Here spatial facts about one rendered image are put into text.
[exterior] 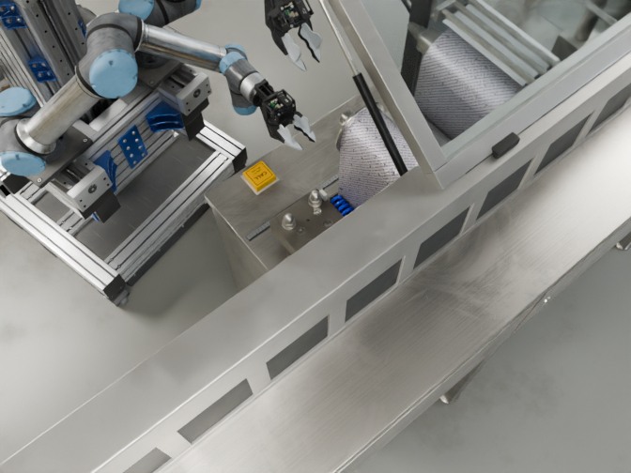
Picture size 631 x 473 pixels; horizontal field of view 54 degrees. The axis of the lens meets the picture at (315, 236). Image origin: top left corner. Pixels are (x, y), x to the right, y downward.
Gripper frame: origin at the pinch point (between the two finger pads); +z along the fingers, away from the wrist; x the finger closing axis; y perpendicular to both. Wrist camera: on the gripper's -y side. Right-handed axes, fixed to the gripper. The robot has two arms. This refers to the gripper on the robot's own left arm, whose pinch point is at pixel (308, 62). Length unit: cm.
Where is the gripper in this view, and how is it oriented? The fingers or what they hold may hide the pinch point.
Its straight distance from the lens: 151.4
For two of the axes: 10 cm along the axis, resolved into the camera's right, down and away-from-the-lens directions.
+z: 4.9, 8.2, 2.9
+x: 7.8, -5.6, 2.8
